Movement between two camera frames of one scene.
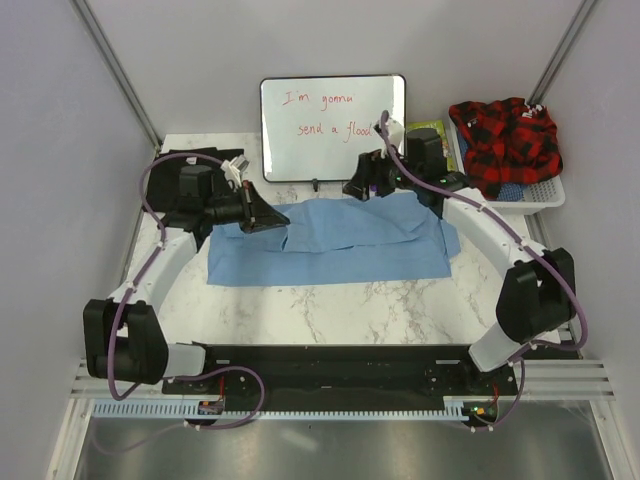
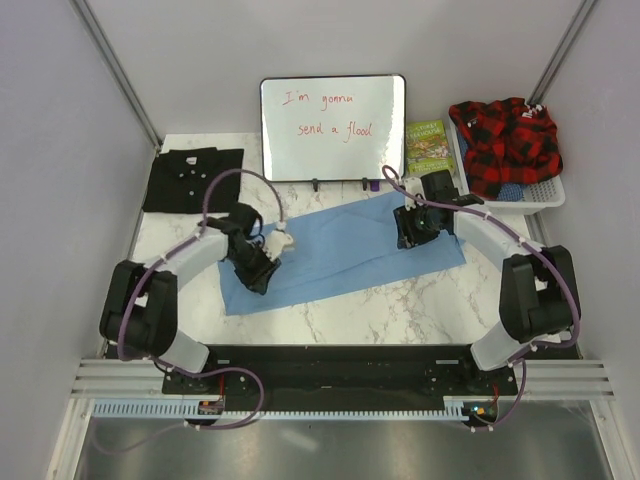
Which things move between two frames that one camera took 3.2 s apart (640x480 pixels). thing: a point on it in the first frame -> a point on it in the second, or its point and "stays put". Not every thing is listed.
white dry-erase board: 315,128 stays put
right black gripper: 368,171 -> 406,235
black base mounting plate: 344,373 stays put
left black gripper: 256,212 -> 258,280
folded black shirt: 163,181 stays put
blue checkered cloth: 512,192 stays put
